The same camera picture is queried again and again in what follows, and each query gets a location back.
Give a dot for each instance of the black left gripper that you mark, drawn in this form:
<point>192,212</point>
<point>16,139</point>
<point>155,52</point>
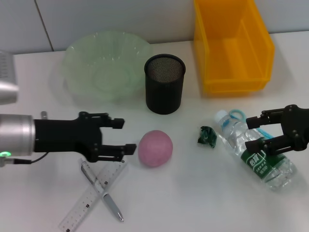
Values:
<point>60,137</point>

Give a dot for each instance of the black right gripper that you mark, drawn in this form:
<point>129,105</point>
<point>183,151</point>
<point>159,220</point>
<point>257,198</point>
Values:
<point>297,128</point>

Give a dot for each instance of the green label water bottle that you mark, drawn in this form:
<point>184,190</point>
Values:
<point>235,135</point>

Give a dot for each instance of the pink peach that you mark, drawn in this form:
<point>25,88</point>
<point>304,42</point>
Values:
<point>155,148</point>

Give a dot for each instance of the green plastic wrapper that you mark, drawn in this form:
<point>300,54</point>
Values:
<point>206,136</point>

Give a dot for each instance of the black mesh pen cup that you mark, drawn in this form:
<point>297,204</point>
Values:
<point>164,96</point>

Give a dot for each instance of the silver white pen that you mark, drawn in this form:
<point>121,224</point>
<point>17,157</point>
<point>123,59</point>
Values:
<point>112,205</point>

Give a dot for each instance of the translucent green fruit bowl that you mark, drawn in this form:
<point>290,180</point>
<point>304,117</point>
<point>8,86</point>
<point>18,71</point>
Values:
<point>108,60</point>

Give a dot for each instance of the transparent plastic ruler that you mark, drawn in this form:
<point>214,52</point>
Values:
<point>77,212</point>

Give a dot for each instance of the yellow plastic bin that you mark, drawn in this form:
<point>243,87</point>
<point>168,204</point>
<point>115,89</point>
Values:
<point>229,84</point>

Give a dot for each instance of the silver left gripper plug stub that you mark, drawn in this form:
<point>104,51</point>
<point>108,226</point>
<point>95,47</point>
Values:
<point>44,115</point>

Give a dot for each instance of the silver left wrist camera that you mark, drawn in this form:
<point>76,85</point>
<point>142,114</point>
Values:
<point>7,70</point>

